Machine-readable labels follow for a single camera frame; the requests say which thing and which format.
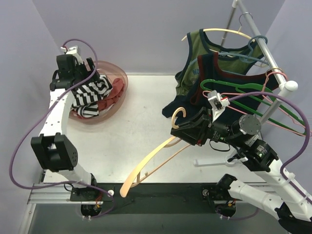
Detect green plastic hanger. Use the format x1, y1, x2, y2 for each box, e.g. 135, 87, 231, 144
200, 79, 306, 137

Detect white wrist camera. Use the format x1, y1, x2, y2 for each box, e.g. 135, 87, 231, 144
207, 90, 230, 120
60, 45, 81, 58

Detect cream plastic hanger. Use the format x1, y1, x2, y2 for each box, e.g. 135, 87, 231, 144
181, 28, 252, 42

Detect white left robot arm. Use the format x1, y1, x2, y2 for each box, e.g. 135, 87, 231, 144
31, 53, 99, 200

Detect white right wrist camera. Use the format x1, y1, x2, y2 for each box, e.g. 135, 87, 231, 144
207, 90, 230, 120

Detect teal blue hanger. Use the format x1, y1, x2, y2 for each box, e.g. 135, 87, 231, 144
185, 30, 263, 74

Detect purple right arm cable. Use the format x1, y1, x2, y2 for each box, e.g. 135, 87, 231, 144
226, 92, 312, 199

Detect rust red tank top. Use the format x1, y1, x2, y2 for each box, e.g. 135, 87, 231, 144
97, 78, 125, 111

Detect pink wire hanger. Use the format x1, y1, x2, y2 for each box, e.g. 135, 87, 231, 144
202, 69, 312, 137

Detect beige wooden hanger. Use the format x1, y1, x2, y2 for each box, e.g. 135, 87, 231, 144
119, 107, 192, 198

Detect metal clothes rack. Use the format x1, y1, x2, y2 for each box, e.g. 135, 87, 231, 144
194, 0, 298, 169

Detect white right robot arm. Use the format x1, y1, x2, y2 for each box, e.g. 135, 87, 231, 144
171, 108, 312, 234

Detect navy blue garment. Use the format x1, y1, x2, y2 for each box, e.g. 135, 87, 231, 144
162, 53, 278, 124

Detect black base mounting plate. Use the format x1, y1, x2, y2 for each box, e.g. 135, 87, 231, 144
70, 182, 246, 215

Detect black white striped tank top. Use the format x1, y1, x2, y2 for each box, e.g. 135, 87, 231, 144
71, 75, 113, 118

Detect olive green garment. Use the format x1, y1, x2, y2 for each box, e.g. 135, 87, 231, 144
175, 29, 263, 96

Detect pink translucent plastic basket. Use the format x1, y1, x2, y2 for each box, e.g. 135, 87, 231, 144
69, 60, 128, 124

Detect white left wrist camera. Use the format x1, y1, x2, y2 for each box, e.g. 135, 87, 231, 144
60, 45, 81, 58

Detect aluminium frame rail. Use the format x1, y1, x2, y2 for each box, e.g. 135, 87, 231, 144
28, 185, 71, 204

